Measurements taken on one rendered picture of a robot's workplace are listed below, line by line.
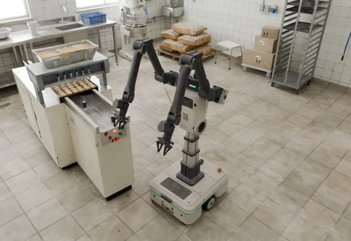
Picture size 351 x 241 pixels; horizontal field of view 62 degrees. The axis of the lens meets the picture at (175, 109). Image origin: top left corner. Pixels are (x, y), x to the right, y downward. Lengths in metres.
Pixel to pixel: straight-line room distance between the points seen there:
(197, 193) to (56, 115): 1.57
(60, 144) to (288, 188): 2.41
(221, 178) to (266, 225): 0.57
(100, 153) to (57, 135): 0.72
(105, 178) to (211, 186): 0.99
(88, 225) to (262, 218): 1.60
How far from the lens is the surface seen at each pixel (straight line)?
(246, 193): 3.17
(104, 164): 2.75
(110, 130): 2.55
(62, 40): 5.76
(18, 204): 3.36
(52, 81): 3.08
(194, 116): 2.35
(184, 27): 6.35
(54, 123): 3.17
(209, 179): 2.87
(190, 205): 2.64
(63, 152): 3.37
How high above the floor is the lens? 2.21
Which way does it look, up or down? 30 degrees down
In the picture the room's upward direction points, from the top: straight up
